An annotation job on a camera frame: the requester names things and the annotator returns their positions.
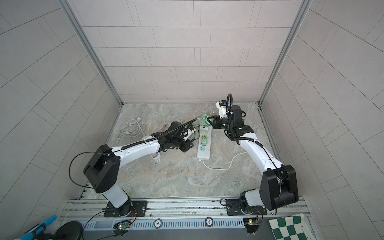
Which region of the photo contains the pink charger with cable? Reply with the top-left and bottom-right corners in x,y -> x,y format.
159,124 -> 170,132

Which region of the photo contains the long multicolour power strip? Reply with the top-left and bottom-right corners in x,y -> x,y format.
197,125 -> 212,161

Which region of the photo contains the green charger with cable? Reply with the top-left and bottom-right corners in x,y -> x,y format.
201,135 -> 208,146

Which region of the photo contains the small blue-socket power strip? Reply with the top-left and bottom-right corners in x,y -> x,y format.
151,153 -> 161,162

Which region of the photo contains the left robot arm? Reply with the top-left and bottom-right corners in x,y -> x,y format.
83,119 -> 197,217

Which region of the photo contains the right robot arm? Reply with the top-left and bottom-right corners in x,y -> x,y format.
207,101 -> 299,215

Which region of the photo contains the green white checkerboard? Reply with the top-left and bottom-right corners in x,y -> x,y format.
269,214 -> 315,240

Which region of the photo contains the black round stool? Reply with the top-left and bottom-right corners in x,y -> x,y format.
54,221 -> 83,240

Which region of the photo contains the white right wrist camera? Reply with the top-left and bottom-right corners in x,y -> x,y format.
216,100 -> 228,119

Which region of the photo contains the long strip white cord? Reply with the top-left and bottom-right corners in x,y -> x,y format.
201,151 -> 248,171

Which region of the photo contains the white power strip cord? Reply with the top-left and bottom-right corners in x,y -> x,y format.
117,116 -> 147,139

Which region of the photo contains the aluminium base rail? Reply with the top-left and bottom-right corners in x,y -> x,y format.
58,197 -> 310,231

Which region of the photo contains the blue handled tool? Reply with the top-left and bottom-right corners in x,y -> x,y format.
15,215 -> 57,240

